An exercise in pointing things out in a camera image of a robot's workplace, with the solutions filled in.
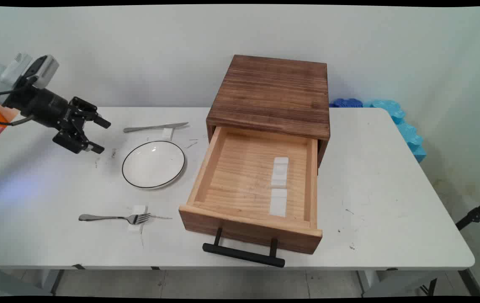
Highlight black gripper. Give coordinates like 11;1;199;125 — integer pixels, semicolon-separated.
3;86;112;154

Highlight silver table knife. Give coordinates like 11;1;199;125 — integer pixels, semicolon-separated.
123;122;189;133

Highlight white plate with black rim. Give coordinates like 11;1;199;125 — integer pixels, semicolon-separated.
122;140;187;190

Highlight silver fork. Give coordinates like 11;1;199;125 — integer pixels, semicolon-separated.
78;213;151;225

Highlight white table leg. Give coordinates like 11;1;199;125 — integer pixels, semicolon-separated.
40;269;66;296

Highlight dark wooden drawer cabinet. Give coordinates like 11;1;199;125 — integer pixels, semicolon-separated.
206;54;331;169

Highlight light blue foam pieces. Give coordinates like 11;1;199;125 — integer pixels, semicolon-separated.
362;99;428;163

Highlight black tripod stand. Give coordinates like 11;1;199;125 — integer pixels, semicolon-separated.
455;194;480;231

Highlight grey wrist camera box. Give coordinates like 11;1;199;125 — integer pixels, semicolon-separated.
24;55;60;90

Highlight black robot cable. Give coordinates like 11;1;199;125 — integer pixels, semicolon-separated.
0;89;35;127

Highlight light wooden drawer, black handle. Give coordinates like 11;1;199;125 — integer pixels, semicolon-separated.
178;126;324;268

